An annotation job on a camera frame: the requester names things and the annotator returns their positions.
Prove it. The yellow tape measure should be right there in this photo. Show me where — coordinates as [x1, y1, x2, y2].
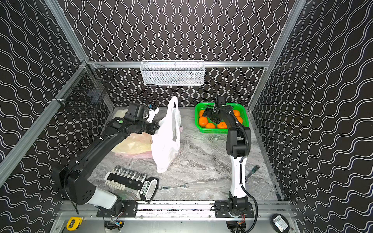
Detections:
[66, 217, 83, 231]

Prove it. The yellow plastic bag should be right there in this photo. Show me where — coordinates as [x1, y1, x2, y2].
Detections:
[111, 133, 153, 154]

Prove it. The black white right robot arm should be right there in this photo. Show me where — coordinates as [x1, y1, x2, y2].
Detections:
[203, 104, 258, 233]

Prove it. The steel combination wrench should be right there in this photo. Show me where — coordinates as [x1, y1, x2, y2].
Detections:
[158, 183, 189, 191]

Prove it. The pink plastic bag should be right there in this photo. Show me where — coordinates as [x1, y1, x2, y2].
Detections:
[115, 151, 153, 159]

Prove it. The aluminium corner post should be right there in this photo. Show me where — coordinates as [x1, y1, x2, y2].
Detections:
[248, 0, 307, 112]

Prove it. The socket set holder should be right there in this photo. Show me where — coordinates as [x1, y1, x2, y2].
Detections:
[105, 166, 159, 203]

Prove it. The black wire basket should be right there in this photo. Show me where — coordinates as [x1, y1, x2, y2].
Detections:
[56, 62, 114, 118]

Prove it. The orange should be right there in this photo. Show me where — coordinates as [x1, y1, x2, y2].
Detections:
[205, 122, 216, 129]
[233, 109, 241, 117]
[199, 109, 205, 117]
[198, 116, 209, 128]
[236, 116, 243, 124]
[217, 122, 227, 129]

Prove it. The black round puck device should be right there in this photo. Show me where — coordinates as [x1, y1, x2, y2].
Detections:
[270, 214, 290, 233]

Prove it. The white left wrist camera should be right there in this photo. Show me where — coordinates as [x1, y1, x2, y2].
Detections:
[147, 104, 159, 123]

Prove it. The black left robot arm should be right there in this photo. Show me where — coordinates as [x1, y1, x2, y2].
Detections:
[52, 103, 159, 217]

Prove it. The green plastic basket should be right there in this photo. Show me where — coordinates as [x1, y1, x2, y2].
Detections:
[195, 102, 250, 135]

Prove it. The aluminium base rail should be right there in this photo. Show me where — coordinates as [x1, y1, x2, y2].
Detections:
[49, 201, 300, 233]

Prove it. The white plastic bag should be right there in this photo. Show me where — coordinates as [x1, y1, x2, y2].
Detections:
[151, 96, 181, 173]

